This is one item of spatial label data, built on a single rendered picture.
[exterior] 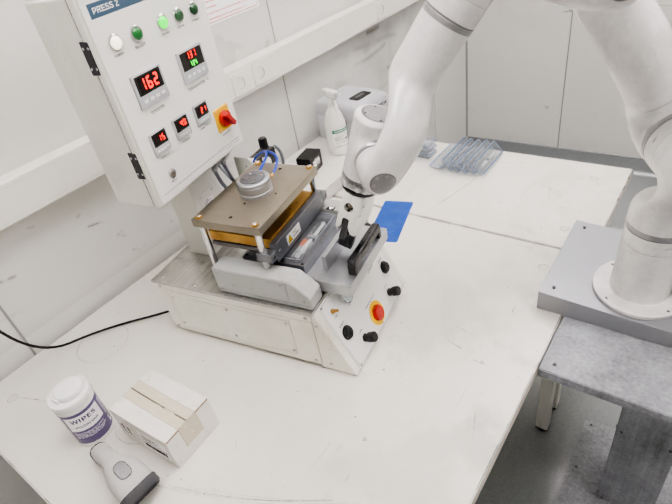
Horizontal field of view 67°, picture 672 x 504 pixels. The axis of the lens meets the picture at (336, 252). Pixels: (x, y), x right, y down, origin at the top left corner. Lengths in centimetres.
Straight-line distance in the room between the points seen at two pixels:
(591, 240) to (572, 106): 199
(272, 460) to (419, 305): 53
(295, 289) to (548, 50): 253
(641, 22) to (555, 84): 241
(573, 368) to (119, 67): 109
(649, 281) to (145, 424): 109
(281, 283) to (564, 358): 64
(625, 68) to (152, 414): 108
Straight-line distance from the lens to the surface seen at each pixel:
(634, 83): 99
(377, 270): 129
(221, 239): 120
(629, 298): 130
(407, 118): 87
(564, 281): 133
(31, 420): 146
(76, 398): 121
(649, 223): 117
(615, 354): 126
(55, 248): 158
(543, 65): 334
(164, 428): 112
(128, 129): 109
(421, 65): 88
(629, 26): 97
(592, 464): 197
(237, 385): 125
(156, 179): 113
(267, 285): 111
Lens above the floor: 166
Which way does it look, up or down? 36 degrees down
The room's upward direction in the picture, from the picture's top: 11 degrees counter-clockwise
